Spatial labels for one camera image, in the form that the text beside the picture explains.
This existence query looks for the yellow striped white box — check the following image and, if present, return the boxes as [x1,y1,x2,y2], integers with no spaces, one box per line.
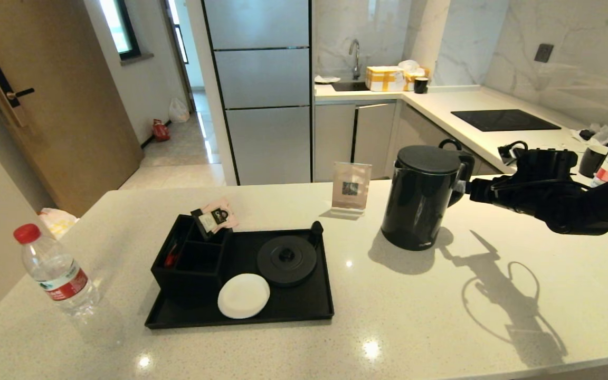
[365,66,406,92]

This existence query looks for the white sink cabinet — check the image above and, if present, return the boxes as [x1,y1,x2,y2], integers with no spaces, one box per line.
[313,101,397,183]

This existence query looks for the black mug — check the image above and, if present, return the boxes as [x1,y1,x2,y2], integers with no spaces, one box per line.
[578,145,608,178]

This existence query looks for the grey counter base cabinets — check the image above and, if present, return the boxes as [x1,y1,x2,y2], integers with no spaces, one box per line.
[388,102,502,177]

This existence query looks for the dark framed window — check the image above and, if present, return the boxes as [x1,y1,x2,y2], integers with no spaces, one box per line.
[98,0,140,61]

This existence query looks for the acrylic WiFi QR sign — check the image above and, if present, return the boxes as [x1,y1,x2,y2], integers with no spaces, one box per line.
[331,161,372,220]

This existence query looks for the black round kettle base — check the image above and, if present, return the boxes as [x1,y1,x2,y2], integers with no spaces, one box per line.
[256,235,318,288]

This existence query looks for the black induction cooktop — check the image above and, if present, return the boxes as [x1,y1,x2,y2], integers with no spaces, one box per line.
[451,109,562,132]

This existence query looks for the brown wooden door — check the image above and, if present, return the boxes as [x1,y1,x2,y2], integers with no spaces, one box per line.
[0,0,144,218]

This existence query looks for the black door lock handle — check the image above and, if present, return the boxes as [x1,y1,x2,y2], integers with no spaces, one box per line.
[0,63,36,129]

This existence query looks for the black electric kettle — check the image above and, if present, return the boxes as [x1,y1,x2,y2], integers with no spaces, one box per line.
[381,145,477,252]

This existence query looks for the crumpled clear plastic wrapper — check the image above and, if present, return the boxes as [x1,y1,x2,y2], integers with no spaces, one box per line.
[569,123,608,147]

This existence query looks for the silver refrigerator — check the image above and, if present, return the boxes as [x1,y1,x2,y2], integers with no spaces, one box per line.
[201,0,312,185]

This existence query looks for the chrome faucet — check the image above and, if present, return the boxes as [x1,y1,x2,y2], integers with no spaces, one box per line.
[348,39,362,80]

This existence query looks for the black compartment organizer box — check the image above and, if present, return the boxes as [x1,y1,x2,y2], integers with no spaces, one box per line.
[151,214,233,297]

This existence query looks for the pink tea sachet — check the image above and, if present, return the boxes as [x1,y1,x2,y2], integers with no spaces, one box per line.
[192,198,240,242]

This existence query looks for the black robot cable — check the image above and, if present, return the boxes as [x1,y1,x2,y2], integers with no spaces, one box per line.
[503,140,608,265]

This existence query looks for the yellow white plastic bag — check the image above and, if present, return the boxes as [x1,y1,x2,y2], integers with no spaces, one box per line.
[39,208,79,239]

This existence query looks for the black rectangular serving tray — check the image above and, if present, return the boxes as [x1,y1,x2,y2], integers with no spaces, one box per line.
[145,228,335,330]

